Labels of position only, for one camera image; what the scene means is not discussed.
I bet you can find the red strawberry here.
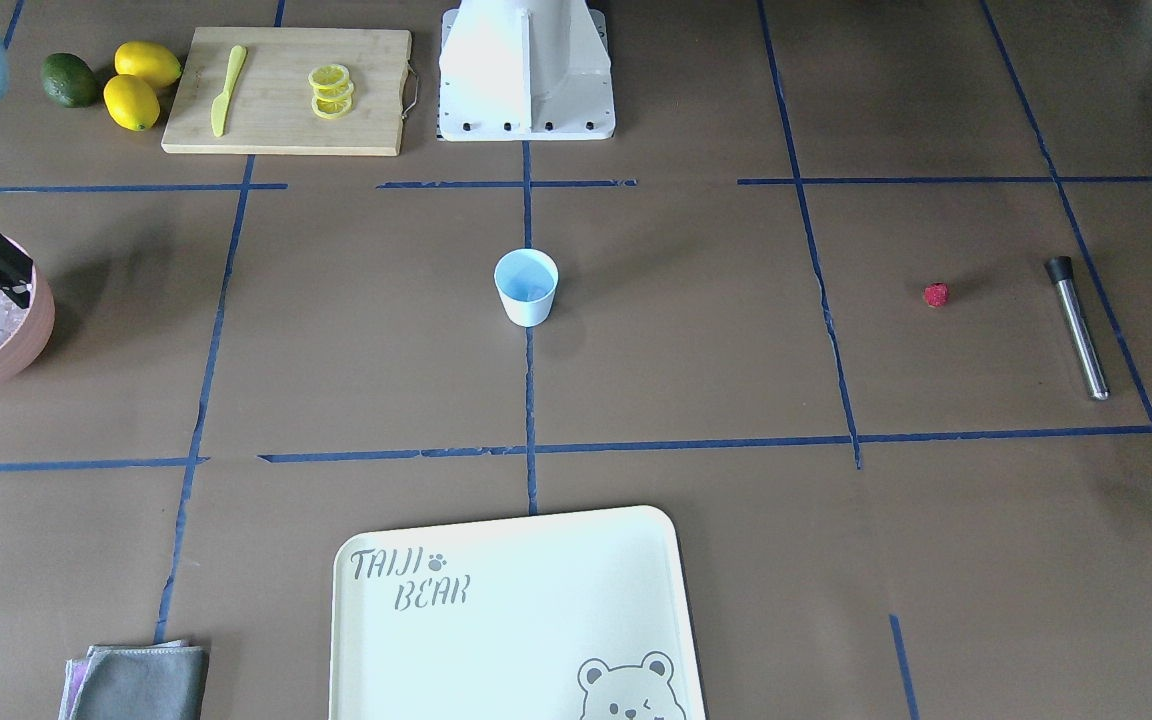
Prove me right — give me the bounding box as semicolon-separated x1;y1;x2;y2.
922;282;950;306

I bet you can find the light blue cup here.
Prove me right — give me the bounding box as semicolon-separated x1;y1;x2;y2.
493;249;561;328

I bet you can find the green avocado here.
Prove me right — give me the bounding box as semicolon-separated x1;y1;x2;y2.
40;53;100;109

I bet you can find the bamboo cutting board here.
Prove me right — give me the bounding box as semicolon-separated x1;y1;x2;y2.
161;26;414;158

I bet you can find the grey folded cloth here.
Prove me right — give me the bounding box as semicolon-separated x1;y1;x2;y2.
58;641;209;719

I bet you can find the cream bear tray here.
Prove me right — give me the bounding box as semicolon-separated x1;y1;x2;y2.
328;505;707;719

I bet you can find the steel muddler with black tip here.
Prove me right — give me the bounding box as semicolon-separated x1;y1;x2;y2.
1044;256;1111;401

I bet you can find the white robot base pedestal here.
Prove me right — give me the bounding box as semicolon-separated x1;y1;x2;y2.
435;1;617;142

